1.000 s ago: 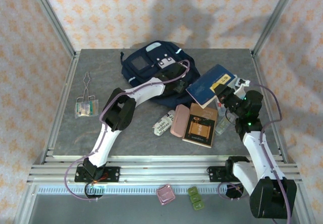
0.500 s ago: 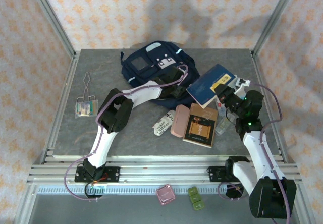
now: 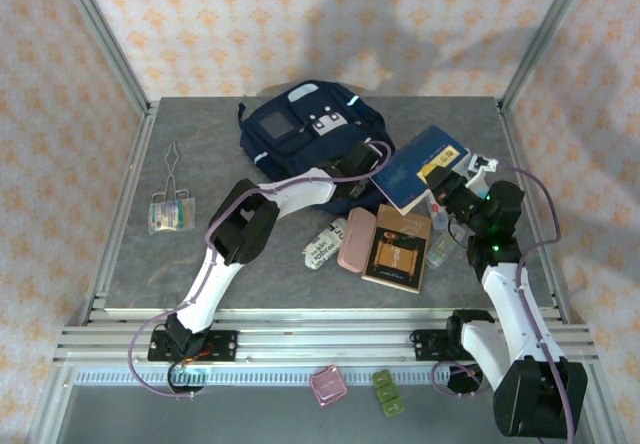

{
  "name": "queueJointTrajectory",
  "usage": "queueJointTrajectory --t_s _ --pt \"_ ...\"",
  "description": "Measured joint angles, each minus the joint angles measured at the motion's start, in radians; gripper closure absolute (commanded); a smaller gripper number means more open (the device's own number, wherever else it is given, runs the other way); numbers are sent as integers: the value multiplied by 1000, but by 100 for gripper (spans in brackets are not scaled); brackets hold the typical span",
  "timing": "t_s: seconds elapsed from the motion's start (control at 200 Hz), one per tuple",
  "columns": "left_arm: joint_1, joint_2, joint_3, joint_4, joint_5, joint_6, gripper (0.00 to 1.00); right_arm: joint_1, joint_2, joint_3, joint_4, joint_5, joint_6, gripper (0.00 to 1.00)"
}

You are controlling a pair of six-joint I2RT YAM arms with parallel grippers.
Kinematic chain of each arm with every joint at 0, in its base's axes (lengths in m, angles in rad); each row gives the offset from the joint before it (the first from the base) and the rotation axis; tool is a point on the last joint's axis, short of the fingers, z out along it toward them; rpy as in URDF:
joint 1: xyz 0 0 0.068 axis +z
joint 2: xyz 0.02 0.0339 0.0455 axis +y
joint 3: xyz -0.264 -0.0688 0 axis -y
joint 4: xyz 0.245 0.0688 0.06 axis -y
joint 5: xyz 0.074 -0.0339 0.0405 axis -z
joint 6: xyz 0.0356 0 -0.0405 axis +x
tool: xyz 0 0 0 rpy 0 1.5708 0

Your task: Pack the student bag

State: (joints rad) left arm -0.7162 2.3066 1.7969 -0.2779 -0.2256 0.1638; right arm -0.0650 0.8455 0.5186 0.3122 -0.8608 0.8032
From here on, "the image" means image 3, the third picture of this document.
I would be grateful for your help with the blue notebook with yellow label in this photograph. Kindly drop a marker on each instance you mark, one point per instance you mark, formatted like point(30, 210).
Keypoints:
point(405, 174)

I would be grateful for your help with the pink hard case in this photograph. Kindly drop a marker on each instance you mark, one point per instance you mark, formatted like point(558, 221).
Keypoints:
point(355, 239)

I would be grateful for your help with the white pouch with black print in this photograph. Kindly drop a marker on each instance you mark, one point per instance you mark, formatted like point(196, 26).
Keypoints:
point(320, 250)

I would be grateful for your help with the navy blue student backpack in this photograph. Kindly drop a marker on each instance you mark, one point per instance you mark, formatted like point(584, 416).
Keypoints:
point(270, 151)

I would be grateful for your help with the brown hardcover book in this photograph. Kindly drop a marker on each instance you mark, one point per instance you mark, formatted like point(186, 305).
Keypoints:
point(395, 254)

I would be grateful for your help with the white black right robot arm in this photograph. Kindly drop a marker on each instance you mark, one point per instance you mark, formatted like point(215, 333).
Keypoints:
point(510, 304)

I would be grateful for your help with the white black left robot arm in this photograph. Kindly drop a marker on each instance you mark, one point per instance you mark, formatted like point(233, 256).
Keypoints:
point(207, 284)

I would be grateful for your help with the small clear plastic bottle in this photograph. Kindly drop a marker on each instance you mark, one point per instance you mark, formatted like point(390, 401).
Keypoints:
point(442, 251)

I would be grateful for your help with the clear packet of plasters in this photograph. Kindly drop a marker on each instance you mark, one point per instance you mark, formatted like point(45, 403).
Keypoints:
point(170, 215)

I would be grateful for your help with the green square pad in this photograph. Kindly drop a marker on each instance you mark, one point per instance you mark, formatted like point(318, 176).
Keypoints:
point(382, 378)
point(392, 409)
point(387, 393)

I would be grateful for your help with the pink square device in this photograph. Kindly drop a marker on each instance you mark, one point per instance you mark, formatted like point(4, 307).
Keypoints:
point(327, 386)

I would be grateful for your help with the aluminium side rail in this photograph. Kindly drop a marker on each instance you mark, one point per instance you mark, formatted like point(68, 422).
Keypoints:
point(119, 214)
point(512, 139)

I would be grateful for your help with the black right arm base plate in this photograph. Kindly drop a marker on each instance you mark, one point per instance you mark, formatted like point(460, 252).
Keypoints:
point(425, 345)

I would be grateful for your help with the aluminium mounting rail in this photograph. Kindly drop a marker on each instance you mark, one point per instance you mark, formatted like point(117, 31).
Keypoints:
point(325, 336)

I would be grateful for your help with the aluminium frame post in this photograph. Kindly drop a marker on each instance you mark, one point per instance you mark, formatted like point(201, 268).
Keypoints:
point(547, 29)
point(102, 30)

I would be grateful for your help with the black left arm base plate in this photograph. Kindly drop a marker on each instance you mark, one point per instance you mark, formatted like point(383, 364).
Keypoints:
point(222, 345)

